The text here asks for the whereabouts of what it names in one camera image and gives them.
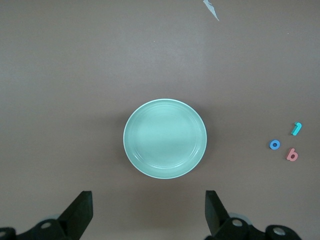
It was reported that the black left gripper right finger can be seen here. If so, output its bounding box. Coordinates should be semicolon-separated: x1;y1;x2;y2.
204;190;305;240

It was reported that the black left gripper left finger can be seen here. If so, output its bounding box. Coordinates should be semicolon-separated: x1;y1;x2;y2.
0;190;94;240

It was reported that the pink foam letter b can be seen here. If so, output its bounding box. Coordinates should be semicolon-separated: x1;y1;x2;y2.
284;147;299;162

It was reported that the teal foam letter j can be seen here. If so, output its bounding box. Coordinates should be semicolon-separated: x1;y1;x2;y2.
290;121;303;137

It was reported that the pale green round plate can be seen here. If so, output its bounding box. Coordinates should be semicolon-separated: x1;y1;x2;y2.
122;98;208;180

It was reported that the white paper scrap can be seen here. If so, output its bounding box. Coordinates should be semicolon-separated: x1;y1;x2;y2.
202;0;221;22

